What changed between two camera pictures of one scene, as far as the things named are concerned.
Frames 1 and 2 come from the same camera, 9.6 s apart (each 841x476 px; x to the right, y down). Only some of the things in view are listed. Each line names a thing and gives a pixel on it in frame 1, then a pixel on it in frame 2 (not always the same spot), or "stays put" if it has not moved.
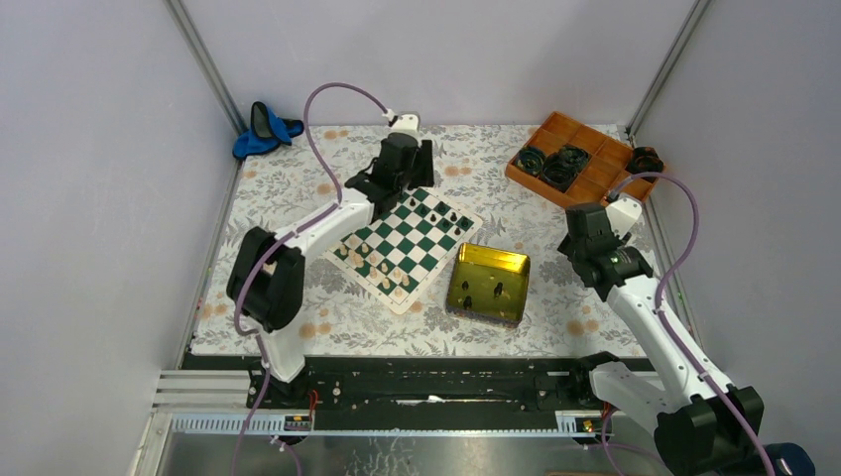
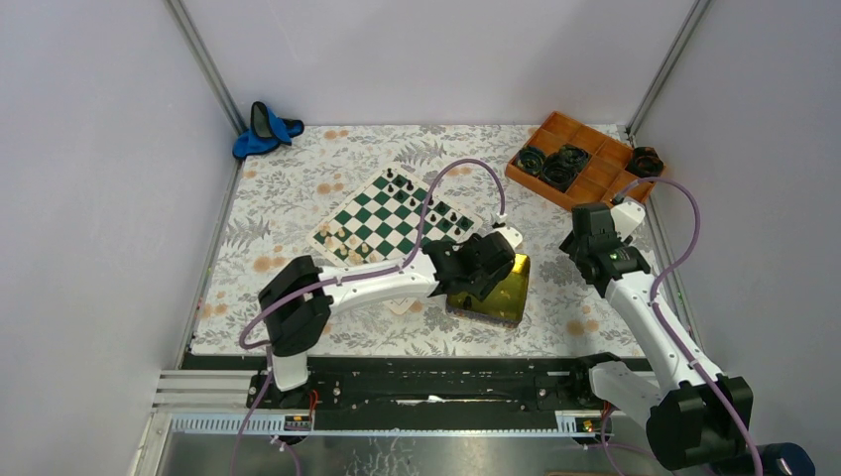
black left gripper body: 419,174 -> 482,282
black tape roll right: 644,160 stays put
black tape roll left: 531,160 stays put
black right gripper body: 566,247 stays put
